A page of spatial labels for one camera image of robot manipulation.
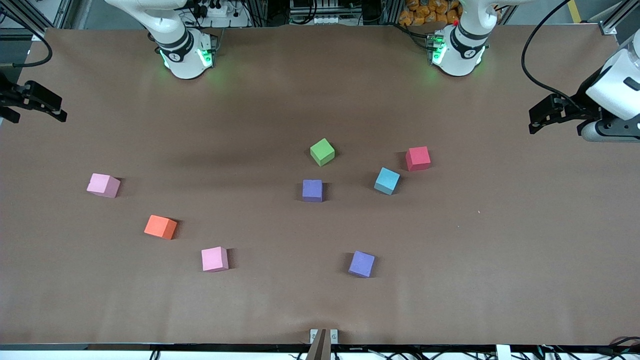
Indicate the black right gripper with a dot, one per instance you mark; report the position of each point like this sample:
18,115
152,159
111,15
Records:
14,96

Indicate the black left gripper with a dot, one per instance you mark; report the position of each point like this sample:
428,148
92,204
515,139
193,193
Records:
580,103

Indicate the red foam cube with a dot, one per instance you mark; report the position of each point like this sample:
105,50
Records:
417,158

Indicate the cyan foam cube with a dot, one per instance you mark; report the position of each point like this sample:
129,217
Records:
387,180

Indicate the green foam cube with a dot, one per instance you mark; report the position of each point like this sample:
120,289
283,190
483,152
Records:
322,151

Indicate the pink foam cube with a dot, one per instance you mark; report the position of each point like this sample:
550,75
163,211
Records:
102,185
215,259

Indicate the purple foam cube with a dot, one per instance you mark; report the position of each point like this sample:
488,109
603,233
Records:
312,190
361,264

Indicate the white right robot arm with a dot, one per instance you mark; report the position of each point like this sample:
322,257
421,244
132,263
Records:
182,50

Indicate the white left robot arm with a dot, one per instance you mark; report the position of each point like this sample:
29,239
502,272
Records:
460,50

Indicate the orange foam cube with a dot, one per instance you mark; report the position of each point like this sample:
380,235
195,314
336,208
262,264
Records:
160,227

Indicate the white power strip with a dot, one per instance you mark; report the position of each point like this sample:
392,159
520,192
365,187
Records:
220,11

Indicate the brown table cover sheet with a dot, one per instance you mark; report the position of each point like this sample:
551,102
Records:
320,100

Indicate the aluminium frame strut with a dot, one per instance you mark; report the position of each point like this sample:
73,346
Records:
620,15
20,34

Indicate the metal clamp bracket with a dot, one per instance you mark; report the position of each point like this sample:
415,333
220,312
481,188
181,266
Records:
313,335

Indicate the brown camera support pole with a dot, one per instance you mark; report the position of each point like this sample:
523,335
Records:
320,350

